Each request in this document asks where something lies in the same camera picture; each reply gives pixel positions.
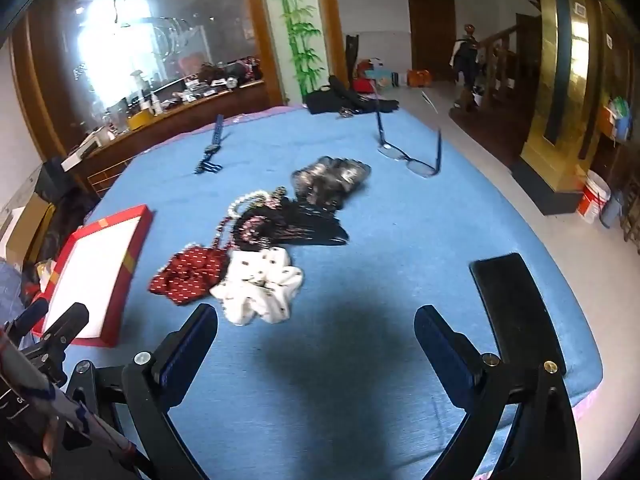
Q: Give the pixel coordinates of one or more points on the blue tablecloth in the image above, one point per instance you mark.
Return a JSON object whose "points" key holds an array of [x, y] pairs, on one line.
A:
{"points": [[425, 220]]}

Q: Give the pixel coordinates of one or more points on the yellow box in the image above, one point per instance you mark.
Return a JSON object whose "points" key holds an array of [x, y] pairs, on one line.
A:
{"points": [[137, 119]]}

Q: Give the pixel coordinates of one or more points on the green bamboo wall decal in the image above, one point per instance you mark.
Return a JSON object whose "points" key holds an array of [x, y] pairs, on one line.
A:
{"points": [[292, 25]]}

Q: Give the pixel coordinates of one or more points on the white spray bottle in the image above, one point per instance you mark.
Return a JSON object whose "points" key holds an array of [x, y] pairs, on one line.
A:
{"points": [[157, 103]]}

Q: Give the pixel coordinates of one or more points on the golden pillar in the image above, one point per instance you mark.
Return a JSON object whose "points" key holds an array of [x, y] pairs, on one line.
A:
{"points": [[545, 85]]}

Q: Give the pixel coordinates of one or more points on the white dotted scrunchie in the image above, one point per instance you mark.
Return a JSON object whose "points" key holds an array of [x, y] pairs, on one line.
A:
{"points": [[260, 285]]}

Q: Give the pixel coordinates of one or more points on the brown wooden door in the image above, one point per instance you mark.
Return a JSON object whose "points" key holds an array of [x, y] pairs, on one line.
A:
{"points": [[430, 25]]}

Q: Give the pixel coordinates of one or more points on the grey plastic bucket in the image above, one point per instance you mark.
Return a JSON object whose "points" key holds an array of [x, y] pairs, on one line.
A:
{"points": [[611, 210]]}

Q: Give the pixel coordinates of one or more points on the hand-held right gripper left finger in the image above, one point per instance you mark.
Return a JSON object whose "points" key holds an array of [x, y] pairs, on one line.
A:
{"points": [[192, 340]]}

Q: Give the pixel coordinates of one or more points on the white plastic bucket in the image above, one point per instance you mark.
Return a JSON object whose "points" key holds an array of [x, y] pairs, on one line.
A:
{"points": [[592, 197]]}

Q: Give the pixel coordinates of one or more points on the dark framed eyeglasses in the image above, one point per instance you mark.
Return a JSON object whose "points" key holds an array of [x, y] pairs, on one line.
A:
{"points": [[422, 167]]}

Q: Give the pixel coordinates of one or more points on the red box with white inside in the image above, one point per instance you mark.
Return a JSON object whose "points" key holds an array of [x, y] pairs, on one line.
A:
{"points": [[95, 270]]}

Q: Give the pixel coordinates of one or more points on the brown glitter hair clip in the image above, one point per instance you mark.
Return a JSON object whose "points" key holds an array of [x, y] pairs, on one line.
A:
{"points": [[255, 232]]}

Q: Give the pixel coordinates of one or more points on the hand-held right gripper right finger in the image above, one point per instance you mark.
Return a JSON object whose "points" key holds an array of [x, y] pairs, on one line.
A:
{"points": [[445, 350]]}

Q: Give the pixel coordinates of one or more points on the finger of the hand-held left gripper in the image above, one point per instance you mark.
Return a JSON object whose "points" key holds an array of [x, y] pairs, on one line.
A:
{"points": [[65, 327], [27, 317]]}

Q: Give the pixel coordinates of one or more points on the red patterned scrunchie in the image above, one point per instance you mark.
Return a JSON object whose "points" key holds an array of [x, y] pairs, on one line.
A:
{"points": [[190, 275]]}

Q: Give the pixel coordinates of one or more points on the black cloth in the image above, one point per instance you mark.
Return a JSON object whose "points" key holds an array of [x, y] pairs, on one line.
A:
{"points": [[330, 101]]}

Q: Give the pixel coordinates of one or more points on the orange bag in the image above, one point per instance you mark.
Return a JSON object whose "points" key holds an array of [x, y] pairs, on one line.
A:
{"points": [[419, 78]]}

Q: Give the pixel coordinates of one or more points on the wooden staircase railing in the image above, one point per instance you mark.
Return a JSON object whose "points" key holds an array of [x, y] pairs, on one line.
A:
{"points": [[500, 60]]}

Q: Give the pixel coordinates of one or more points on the dark jacket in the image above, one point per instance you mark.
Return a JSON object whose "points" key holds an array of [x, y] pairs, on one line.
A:
{"points": [[467, 60]]}

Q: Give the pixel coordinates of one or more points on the grey patterned scrunchie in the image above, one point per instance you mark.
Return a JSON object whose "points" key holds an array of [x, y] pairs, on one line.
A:
{"points": [[325, 177]]}

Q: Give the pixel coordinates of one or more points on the large wall mirror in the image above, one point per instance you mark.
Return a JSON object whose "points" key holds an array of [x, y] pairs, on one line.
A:
{"points": [[125, 20]]}

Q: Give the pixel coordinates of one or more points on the black hair clip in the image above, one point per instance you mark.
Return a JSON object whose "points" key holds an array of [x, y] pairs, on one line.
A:
{"points": [[305, 230]]}

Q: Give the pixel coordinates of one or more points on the cardboard box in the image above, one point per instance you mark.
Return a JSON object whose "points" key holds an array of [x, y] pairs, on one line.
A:
{"points": [[25, 230]]}

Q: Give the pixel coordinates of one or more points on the wooden counter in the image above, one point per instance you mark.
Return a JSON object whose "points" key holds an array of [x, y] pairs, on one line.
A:
{"points": [[175, 120]]}

